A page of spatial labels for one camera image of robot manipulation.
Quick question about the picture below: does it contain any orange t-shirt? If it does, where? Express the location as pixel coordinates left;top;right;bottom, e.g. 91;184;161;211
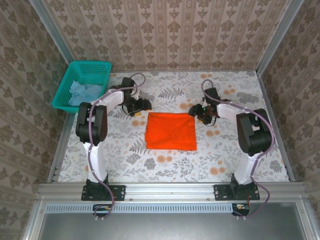
144;111;198;151

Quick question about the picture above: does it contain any light blue t-shirt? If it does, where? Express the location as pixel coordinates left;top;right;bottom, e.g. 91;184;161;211
67;80;104;107

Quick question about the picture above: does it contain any teal plastic basket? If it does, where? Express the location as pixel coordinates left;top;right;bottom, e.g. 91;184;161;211
51;60;113;115

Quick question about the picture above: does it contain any floral patterned tablecloth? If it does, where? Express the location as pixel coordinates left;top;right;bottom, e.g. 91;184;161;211
57;70;291;183

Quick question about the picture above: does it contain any grey metal panel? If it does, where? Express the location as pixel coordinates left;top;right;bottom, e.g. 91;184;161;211
37;212;308;240

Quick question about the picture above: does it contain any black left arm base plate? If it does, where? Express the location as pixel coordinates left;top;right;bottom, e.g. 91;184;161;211
81;184;126;202

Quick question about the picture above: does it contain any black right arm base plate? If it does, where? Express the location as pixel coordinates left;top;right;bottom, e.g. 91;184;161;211
213;184;260;202

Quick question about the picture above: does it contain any aluminium mounting rail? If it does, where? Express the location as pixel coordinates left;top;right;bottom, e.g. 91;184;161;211
37;182;307;201

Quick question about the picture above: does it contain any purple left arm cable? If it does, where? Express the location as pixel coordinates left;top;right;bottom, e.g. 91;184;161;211
86;72;147;221

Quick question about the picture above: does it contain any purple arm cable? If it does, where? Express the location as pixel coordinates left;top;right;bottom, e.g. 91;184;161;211
201;79;276;221
86;72;147;221

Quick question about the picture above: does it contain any slotted grey cable duct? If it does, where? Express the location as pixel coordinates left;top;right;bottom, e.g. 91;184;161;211
44;202;298;214

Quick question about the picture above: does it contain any black wired connector board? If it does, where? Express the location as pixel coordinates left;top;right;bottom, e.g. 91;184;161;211
92;203;113;217
231;202;251;217

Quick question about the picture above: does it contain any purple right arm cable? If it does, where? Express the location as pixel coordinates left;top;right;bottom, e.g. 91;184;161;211
201;79;276;221

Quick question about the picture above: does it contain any aluminium frame post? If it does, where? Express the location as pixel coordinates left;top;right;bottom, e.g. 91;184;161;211
255;0;306;77
29;0;76;74

